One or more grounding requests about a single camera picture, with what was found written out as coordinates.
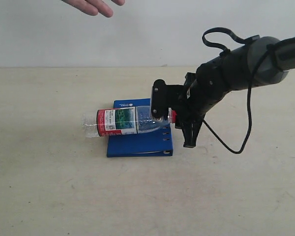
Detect person's bare hand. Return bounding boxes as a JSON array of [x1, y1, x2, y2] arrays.
[[62, 0, 114, 18]]

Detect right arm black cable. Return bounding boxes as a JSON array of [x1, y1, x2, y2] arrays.
[[202, 27, 278, 154]]

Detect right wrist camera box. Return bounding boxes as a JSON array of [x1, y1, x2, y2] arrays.
[[150, 79, 169, 120]]

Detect clear water bottle red cap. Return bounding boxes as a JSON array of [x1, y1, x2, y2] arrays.
[[82, 106, 177, 138]]

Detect blue ring binder notebook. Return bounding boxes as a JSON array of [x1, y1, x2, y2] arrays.
[[107, 98, 173, 157]]

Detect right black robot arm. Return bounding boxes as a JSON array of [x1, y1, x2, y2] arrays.
[[173, 28, 295, 148]]

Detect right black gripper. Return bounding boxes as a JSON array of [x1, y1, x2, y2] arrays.
[[166, 62, 230, 148]]

